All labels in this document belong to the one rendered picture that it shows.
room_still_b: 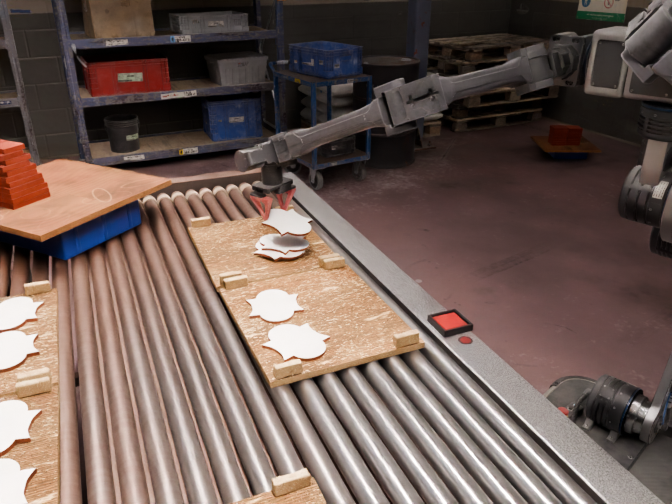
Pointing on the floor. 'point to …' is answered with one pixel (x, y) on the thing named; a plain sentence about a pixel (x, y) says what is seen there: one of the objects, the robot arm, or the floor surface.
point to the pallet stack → (498, 109)
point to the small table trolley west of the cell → (327, 120)
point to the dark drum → (402, 153)
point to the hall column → (420, 20)
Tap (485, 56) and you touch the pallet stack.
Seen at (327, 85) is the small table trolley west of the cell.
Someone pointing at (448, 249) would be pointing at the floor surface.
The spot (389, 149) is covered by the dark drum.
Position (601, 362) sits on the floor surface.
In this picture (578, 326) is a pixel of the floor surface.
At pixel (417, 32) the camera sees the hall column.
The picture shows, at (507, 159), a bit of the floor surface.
